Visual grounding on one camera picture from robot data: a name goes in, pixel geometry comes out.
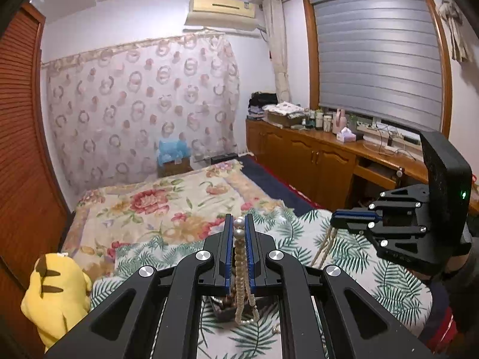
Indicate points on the long wooden cabinet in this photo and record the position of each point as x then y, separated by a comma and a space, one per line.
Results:
307, 159

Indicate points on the wooden louvred wardrobe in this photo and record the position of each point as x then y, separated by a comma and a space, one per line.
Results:
22, 138

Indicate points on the grey window blind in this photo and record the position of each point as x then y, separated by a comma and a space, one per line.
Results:
374, 56

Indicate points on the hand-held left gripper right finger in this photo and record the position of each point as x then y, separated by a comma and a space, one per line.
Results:
250, 254

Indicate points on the cream wall air conditioner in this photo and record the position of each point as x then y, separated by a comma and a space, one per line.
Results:
220, 12

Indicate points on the floral blanket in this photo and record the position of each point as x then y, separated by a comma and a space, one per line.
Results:
149, 205

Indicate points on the leaf print tablecloth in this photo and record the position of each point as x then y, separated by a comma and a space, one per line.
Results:
348, 265

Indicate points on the pink tissue box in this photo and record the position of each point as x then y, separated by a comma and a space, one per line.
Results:
346, 135

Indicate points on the pile of dark clothes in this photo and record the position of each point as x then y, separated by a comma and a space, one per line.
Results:
262, 101

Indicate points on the wooden window frame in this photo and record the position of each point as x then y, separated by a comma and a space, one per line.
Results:
310, 45

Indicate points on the yellow plush toy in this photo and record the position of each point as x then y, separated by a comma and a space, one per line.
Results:
56, 299

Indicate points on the tied cream curtain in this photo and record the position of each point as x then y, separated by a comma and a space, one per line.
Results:
454, 26

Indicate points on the blue plush toy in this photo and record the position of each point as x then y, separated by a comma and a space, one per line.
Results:
173, 151

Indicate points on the pink bottle holder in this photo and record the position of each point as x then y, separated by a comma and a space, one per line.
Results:
338, 119

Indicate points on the navy bed sheet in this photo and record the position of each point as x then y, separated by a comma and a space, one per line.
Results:
277, 183

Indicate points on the group of small bottles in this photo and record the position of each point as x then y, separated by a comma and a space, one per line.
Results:
318, 119

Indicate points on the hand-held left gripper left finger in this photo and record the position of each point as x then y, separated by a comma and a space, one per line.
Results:
226, 254

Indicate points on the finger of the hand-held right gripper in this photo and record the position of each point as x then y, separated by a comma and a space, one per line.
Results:
351, 225
355, 214

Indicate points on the small wooden box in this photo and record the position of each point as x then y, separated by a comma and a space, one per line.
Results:
176, 167

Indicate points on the cardboard box with floral cloth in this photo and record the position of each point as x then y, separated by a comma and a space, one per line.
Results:
282, 114

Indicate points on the cream window curtain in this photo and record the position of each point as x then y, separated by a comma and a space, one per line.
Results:
278, 52

